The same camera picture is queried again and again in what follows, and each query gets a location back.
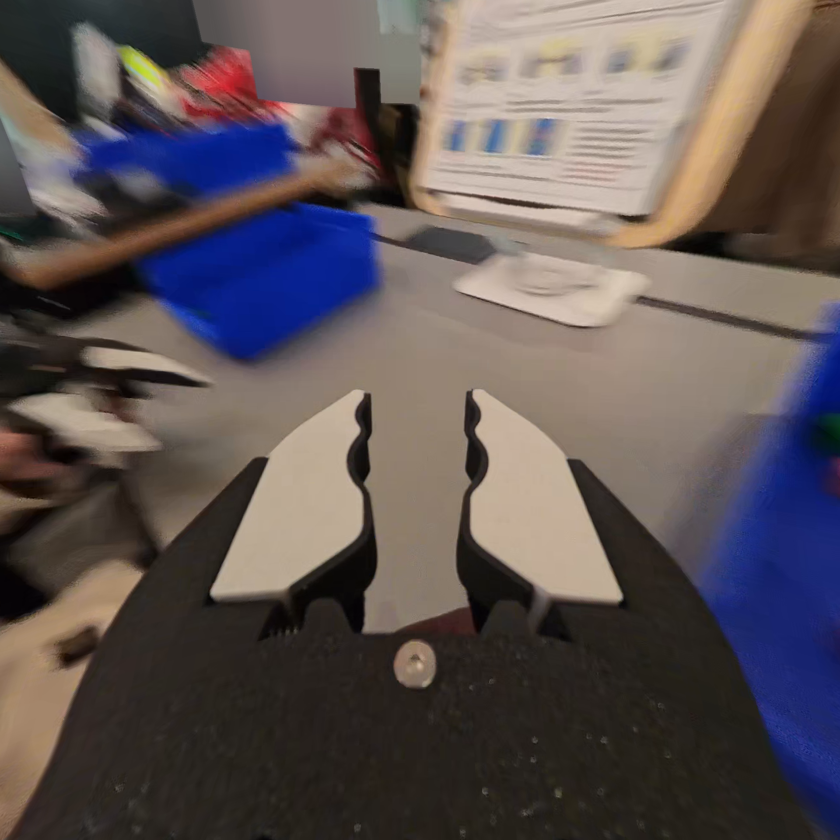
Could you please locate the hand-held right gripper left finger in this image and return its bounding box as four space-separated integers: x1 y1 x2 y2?
209 388 378 634

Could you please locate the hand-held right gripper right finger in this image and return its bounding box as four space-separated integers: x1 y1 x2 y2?
456 387 625 634

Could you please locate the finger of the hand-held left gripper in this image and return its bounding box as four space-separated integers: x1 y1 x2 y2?
7 392 164 455
82 346 215 389

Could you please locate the blue plastic bin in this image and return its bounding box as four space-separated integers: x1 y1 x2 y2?
699 305 840 836
73 123 299 198
134 202 383 361

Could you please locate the person's left hand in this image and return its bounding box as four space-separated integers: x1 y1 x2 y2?
0 425 89 503

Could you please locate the long wooden table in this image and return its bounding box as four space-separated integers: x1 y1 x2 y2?
0 161 370 290

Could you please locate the wooden display board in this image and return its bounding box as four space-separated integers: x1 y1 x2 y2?
410 0 815 249

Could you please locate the printed instruction sheet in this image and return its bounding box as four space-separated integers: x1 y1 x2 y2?
427 0 742 217

